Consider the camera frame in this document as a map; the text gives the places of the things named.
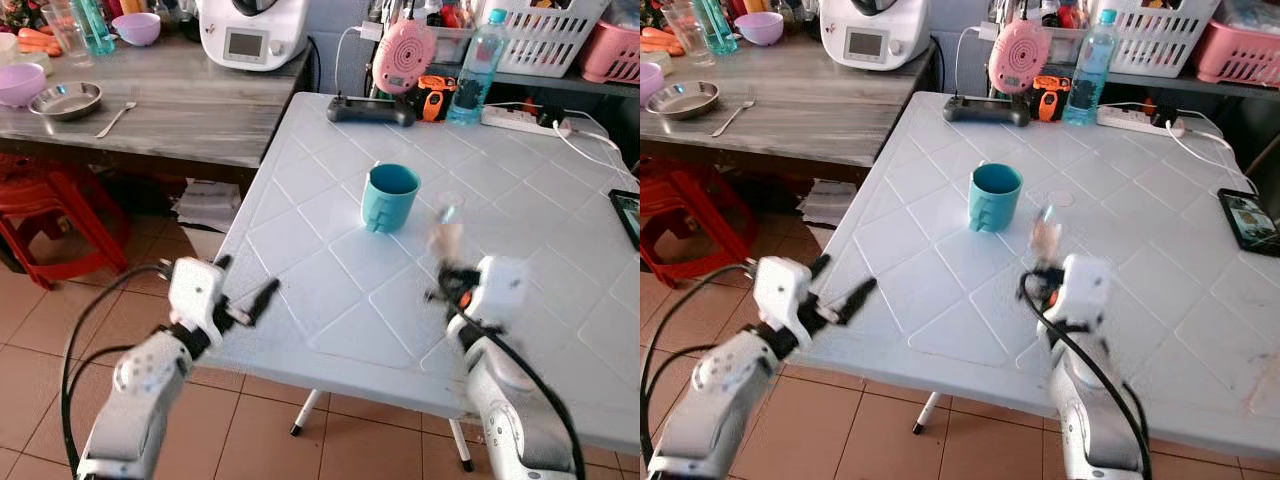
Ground large purple bowl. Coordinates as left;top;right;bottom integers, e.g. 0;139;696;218
640;61;667;107
0;62;49;109

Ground white kitchen appliance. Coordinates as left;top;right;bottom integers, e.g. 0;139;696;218
197;0;312;73
819;0;934;73

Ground red plastic stool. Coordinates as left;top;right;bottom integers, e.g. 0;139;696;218
0;153;132;292
640;153;763;289

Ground small purple bowl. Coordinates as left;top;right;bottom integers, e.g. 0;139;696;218
734;11;786;48
111;12;163;48

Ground clear blue-capped water bottle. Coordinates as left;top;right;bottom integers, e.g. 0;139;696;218
445;8;510;127
1061;8;1120;127

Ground clear drinking glass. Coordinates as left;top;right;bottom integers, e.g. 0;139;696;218
661;0;714;61
41;0;92;63

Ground pink plastic basket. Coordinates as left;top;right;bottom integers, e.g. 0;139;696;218
579;18;641;87
1194;18;1280;90

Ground black handheld controller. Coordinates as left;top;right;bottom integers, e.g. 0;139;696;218
326;94;417;129
942;94;1032;129

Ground white power strip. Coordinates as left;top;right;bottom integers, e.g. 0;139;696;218
1096;104;1187;139
480;104;574;139

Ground white power strip cable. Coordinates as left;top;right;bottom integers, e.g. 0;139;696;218
550;100;629;173
1165;100;1261;196

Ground white plastic basket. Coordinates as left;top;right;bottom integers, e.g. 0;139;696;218
1090;0;1224;80
474;0;613;80

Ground teal glass bottle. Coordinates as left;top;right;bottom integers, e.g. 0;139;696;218
692;0;740;57
72;0;117;57

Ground round metal plate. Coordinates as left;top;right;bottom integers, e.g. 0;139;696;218
27;81;104;123
671;80;722;122

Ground pink round speaker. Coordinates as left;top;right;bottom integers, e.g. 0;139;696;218
371;17;439;97
987;17;1052;97

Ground grey wooden counter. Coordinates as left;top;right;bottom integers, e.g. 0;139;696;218
0;35;317;191
640;35;941;191

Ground orange and black gadget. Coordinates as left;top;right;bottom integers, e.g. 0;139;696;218
1032;74;1072;124
417;74;458;124

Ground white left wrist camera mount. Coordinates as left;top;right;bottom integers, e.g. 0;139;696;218
752;255;814;337
167;257;228;337

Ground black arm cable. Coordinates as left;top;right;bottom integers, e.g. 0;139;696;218
440;290;588;480
640;261;758;466
59;261;173;473
1018;268;1154;480

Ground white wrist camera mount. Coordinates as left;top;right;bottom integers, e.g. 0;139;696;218
167;257;228;337
752;255;814;337
1060;254;1114;323
468;255;529;323

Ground teal mug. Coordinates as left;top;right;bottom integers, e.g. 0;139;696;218
967;162;1024;234
361;163;422;235

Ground white charger with cable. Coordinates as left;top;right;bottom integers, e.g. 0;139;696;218
333;19;387;98
953;19;1002;98

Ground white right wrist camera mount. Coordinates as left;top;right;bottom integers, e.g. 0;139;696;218
468;255;529;323
1060;254;1114;323

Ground black tablet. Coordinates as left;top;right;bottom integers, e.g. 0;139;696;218
607;188;641;252
1216;187;1280;259

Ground stack of white papers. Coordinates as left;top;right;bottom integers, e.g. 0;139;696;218
174;179;245;234
798;179;860;230

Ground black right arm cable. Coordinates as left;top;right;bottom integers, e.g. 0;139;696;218
440;290;588;480
1018;268;1154;480

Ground orange carrots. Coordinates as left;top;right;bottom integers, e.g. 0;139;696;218
640;26;683;57
14;26;64;57

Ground white table leg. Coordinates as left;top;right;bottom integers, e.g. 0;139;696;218
448;417;477;474
911;391;947;436
289;389;327;438

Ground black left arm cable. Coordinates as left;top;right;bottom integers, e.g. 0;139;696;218
640;261;758;466
59;261;173;473

